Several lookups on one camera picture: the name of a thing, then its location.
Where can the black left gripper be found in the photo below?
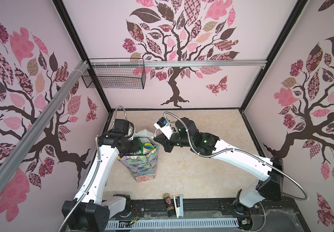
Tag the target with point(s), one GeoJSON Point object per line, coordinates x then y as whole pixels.
{"type": "Point", "coordinates": [135, 148]}

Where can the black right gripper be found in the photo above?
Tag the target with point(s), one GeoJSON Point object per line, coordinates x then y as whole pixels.
{"type": "Point", "coordinates": [165, 143]}

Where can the floral paper bag white inside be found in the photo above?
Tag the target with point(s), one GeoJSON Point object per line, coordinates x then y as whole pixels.
{"type": "Point", "coordinates": [142, 167]}

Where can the green yellow candy bag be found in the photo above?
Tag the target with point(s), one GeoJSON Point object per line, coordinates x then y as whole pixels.
{"type": "Point", "coordinates": [145, 145]}

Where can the small dark spice jar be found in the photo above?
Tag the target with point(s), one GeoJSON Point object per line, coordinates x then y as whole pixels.
{"type": "Point", "coordinates": [169, 205]}

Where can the left metal flexible conduit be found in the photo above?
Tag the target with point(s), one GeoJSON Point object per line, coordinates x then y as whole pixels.
{"type": "Point", "coordinates": [91, 179]}

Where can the metal flexible conduit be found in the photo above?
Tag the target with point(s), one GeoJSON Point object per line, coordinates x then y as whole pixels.
{"type": "Point", "coordinates": [242, 153]}
{"type": "Point", "coordinates": [91, 179]}

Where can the right metal flexible conduit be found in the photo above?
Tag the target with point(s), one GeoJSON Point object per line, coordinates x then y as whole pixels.
{"type": "Point", "coordinates": [242, 153]}

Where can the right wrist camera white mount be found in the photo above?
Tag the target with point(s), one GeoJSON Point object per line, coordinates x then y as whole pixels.
{"type": "Point", "coordinates": [165, 127]}

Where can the black wire basket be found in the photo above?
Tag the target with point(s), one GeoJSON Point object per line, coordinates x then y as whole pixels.
{"type": "Point", "coordinates": [112, 73]}

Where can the white slotted cable duct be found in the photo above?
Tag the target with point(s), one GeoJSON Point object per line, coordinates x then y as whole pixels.
{"type": "Point", "coordinates": [178, 223]}

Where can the aluminium rail back wall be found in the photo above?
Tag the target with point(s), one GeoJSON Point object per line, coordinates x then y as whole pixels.
{"type": "Point", "coordinates": [163, 64]}

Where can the aluminium rail wall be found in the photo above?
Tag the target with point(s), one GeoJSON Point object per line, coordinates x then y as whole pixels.
{"type": "Point", "coordinates": [13, 161]}
{"type": "Point", "coordinates": [163, 64]}

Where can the aluminium rail left wall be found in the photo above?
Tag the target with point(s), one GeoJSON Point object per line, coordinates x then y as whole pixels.
{"type": "Point", "coordinates": [13, 161]}

